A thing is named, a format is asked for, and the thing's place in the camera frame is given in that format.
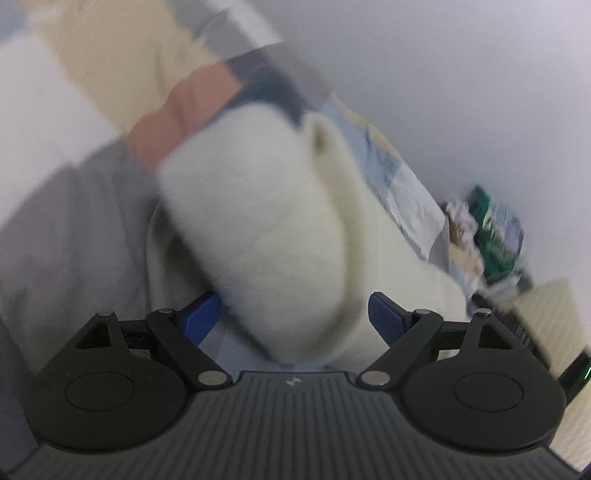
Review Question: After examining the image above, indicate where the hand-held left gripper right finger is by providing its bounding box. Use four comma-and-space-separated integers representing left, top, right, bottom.
360, 292, 514, 388

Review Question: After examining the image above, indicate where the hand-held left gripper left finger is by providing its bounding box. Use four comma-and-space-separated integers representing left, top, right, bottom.
76, 293, 232, 388

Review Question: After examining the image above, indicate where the cream striped knit sweater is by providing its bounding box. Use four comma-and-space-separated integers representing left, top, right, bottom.
148, 102, 468, 370

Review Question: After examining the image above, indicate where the cream quilted pad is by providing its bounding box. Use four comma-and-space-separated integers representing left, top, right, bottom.
512, 277, 591, 472

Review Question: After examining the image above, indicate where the white crumpled cloth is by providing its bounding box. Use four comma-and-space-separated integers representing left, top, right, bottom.
440, 198, 477, 243

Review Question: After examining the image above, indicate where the green plastic bag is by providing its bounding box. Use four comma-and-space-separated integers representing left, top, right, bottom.
467, 184, 526, 283

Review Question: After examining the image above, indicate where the patchwork bedspread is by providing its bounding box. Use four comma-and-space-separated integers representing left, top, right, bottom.
0, 0, 490, 462

